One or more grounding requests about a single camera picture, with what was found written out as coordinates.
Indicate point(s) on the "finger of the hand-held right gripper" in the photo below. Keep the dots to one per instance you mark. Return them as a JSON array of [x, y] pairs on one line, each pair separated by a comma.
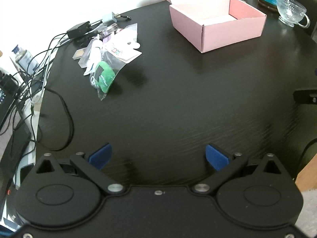
[[305, 96]]

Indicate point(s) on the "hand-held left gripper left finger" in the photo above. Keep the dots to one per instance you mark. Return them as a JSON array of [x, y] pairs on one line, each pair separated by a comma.
[[100, 157]]

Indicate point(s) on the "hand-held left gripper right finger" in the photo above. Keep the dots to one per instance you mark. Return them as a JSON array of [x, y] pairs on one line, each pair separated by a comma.
[[216, 157]]

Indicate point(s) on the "green toy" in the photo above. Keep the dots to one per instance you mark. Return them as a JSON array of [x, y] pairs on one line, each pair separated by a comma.
[[104, 75]]

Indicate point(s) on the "small square tan card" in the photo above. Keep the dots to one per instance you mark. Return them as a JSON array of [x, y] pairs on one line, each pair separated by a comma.
[[78, 54]]

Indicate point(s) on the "pink cardboard box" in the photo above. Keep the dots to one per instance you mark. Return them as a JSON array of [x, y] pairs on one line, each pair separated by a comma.
[[218, 27]]

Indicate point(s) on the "bagged colourful sticker card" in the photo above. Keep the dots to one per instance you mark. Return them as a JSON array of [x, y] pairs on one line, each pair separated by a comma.
[[121, 47]]

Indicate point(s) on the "purple cosmetic tube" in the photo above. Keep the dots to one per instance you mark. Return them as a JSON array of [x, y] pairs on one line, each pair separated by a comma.
[[109, 38]]

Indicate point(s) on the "round patterned tin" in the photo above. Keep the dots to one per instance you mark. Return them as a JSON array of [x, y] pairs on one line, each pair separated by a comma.
[[113, 26]]

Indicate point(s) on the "black wooden desktop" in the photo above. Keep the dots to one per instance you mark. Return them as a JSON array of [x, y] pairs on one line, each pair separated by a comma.
[[173, 104]]

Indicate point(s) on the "clear glass cup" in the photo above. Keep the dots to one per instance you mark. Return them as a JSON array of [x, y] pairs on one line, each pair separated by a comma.
[[291, 10]]

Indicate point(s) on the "grey fuzzy cloth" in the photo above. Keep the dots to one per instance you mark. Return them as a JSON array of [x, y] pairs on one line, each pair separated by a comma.
[[309, 208]]

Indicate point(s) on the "clear bottle blue label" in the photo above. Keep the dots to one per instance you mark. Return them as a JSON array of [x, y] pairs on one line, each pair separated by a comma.
[[23, 58]]

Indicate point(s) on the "black power adapter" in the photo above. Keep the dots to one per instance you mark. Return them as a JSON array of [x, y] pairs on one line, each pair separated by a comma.
[[78, 29]]

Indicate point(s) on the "grey-blue plug adapter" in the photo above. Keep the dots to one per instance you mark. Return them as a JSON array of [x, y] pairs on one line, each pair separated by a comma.
[[110, 17]]

